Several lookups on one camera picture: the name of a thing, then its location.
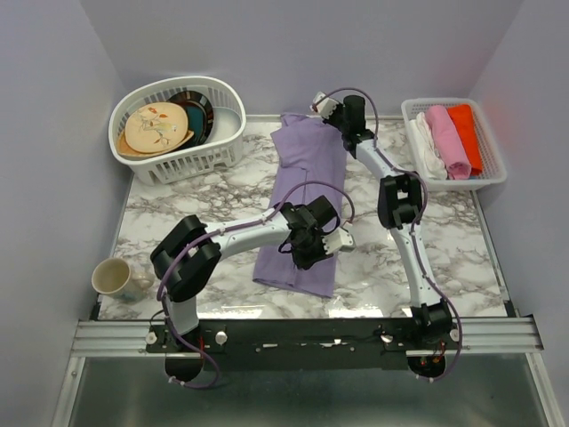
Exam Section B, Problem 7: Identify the purple t shirt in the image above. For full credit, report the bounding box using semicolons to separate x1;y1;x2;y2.
252;114;347;298

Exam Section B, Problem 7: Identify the white oval dish basket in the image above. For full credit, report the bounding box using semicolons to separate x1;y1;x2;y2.
108;76;246;185

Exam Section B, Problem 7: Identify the white rectangular tray basket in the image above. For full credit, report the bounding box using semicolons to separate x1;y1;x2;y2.
401;98;507;191

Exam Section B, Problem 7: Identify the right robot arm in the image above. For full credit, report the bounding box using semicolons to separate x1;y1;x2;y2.
312;91;463;349

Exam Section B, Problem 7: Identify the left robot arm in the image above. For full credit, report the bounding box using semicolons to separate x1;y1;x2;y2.
150;196;342;351

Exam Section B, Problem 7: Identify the white rolled t shirt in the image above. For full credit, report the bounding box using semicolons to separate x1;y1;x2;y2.
410;112;447;180

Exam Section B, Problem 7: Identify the pink rolled t shirt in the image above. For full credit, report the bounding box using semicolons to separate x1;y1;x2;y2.
425;105;471;180

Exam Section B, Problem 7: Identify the orange rolled t shirt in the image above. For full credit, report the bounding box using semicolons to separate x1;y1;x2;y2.
447;104;484;176

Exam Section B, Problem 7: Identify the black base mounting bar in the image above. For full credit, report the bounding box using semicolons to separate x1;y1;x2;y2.
146;316;463;371

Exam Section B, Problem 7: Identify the dark teal plate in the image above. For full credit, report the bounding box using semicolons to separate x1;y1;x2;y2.
185;104;213;147

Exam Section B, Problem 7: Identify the black rimmed plate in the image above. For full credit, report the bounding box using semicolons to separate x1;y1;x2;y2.
167;88;217;139

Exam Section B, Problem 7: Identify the beige floral plate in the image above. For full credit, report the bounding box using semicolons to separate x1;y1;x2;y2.
124;102;188;154

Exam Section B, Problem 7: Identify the orange leaf shaped plate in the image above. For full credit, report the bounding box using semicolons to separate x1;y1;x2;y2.
116;130;195;160

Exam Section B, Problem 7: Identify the beige cup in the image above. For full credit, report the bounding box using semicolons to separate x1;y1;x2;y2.
91;258;155;303

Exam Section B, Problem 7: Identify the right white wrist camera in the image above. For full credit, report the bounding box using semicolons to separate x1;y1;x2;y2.
310;92;341;119

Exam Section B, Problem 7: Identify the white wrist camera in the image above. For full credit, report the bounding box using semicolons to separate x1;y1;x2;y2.
310;92;341;119
323;227;356;255

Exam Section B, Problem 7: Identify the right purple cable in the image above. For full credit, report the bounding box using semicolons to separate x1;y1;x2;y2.
310;86;466;383

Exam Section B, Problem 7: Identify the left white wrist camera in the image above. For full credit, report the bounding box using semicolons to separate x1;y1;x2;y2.
323;227;356;255

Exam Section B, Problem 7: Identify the aluminium rail frame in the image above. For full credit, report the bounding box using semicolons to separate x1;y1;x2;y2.
71;317;543;357

